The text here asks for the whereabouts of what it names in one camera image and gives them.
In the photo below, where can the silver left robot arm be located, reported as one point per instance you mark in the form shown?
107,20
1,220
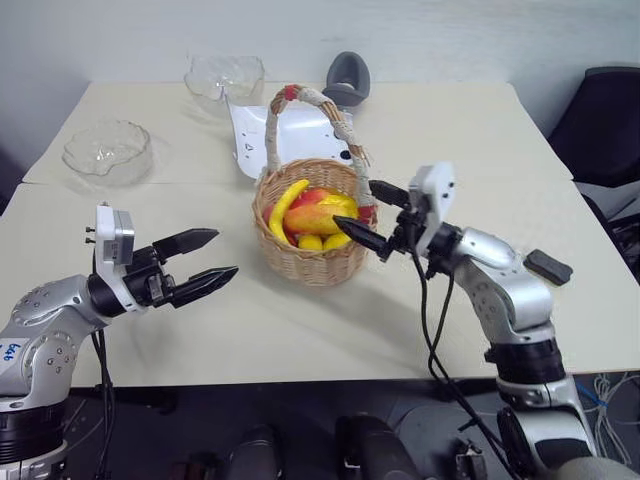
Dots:
45,320

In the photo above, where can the yellow banana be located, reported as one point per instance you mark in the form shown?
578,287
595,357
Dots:
280,210

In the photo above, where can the white plastic panel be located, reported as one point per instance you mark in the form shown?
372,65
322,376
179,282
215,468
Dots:
300,125

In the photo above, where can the red yellow mango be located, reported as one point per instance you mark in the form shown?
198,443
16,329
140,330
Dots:
315,217

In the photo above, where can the black office chair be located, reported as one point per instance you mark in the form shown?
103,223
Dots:
600,125

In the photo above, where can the black pad on arm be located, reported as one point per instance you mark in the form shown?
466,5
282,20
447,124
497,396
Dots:
547,267

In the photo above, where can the dark rounded shape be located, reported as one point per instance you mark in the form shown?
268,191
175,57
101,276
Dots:
257,455
372,450

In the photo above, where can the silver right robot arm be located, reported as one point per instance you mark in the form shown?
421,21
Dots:
515,290

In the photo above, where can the red orange fruit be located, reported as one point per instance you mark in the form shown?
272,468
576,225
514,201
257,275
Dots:
267,212

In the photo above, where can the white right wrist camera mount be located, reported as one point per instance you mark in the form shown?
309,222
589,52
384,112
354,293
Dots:
436,197

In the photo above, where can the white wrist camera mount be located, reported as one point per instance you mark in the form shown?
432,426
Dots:
107,235
436,197

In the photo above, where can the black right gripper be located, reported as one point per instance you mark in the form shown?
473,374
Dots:
407,230

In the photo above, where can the grey rounded shape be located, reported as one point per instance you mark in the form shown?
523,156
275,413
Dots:
595,467

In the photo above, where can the clear glass bowl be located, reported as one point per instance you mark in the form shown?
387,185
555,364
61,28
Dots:
107,155
225,75

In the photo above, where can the small yellow lemon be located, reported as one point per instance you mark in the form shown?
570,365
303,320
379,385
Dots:
337,240
310,242

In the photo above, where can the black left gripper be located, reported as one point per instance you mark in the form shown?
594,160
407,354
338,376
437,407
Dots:
147,282

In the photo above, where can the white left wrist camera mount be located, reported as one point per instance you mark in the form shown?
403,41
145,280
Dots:
107,235

